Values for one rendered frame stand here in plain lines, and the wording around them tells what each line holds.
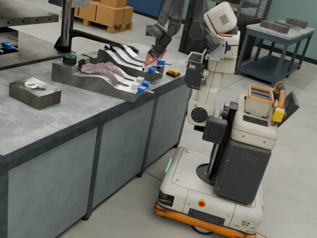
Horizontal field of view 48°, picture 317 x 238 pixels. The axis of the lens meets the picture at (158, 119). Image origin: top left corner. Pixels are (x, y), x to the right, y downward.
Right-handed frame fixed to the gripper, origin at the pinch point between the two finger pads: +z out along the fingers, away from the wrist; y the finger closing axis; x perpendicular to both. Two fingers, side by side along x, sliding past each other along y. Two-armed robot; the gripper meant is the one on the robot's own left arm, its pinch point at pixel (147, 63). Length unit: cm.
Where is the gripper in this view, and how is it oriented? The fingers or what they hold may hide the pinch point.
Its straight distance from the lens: 208.8
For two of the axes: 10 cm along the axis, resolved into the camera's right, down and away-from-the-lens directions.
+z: -5.9, 6.8, 4.3
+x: 7.8, 6.3, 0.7
